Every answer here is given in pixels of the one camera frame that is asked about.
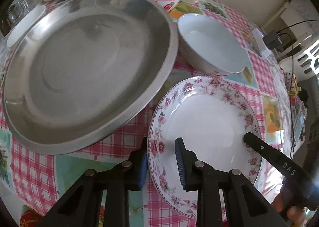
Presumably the pink floral plate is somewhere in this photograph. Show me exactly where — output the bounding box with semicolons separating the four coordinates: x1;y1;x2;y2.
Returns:
148;76;262;218

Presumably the large steel plate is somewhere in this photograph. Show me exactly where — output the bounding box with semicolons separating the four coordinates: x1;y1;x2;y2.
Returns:
3;0;178;155

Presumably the light blue printed bowl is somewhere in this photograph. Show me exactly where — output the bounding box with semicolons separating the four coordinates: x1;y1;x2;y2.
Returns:
177;13;247;76

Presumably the white square bowl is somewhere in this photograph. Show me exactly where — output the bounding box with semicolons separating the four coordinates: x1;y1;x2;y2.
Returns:
7;5;46;50

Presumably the right hand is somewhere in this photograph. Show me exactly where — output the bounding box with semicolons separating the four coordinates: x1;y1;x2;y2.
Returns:
271;185;316;226

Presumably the checkered picture tablecloth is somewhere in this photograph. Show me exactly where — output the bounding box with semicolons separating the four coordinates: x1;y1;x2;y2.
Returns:
1;0;289;226

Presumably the colourful candy pack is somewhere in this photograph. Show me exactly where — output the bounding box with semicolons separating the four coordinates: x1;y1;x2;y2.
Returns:
285;72;301;98

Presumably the white cabinet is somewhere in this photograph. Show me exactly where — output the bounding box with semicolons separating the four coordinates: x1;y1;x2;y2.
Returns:
261;2;318;80

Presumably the black power adapter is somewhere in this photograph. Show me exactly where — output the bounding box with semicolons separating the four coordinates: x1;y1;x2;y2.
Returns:
263;30;283;50

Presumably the white box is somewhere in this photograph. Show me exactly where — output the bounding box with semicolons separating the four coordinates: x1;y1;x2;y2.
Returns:
252;28;272;58

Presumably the clear drinking glass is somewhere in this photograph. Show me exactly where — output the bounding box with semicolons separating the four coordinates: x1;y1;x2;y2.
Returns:
7;0;39;24

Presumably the black cable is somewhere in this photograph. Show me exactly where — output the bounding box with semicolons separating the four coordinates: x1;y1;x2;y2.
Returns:
276;19;319;154

